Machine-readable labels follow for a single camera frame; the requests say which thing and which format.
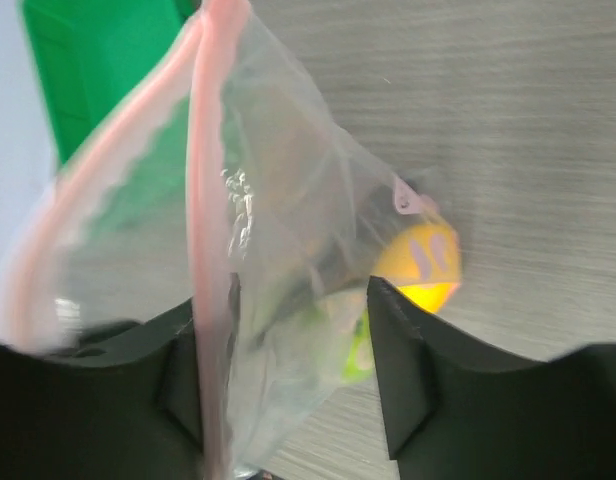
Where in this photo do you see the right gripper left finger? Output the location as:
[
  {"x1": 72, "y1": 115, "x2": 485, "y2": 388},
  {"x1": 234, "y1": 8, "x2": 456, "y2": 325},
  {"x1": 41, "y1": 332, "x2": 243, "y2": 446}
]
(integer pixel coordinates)
[{"x1": 0, "y1": 301, "x2": 204, "y2": 479}]

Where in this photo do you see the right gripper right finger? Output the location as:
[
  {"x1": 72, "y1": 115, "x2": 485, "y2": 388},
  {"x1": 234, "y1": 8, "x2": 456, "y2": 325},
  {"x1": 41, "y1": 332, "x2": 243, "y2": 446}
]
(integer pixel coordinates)
[{"x1": 367, "y1": 277, "x2": 616, "y2": 479}]

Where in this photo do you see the clear zip top bag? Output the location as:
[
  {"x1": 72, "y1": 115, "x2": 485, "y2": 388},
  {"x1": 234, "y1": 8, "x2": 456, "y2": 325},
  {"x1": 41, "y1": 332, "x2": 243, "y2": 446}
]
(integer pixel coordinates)
[{"x1": 1, "y1": 1, "x2": 448, "y2": 479}]

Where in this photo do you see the green fake fruit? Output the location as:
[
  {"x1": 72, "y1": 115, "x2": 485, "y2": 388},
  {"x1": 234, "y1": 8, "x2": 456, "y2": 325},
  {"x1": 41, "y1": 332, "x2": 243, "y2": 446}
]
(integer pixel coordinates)
[{"x1": 319, "y1": 289, "x2": 374, "y2": 385}]

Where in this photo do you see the yellow fake fruit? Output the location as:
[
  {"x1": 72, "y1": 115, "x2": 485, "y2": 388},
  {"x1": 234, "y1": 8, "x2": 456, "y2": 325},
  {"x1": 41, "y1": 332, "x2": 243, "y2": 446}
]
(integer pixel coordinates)
[{"x1": 372, "y1": 223, "x2": 462, "y2": 314}]

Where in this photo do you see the green plastic tray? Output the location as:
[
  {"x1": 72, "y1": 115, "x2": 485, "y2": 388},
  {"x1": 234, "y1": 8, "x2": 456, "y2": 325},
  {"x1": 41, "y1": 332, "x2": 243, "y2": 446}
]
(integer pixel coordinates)
[{"x1": 19, "y1": 0, "x2": 244, "y2": 236}]

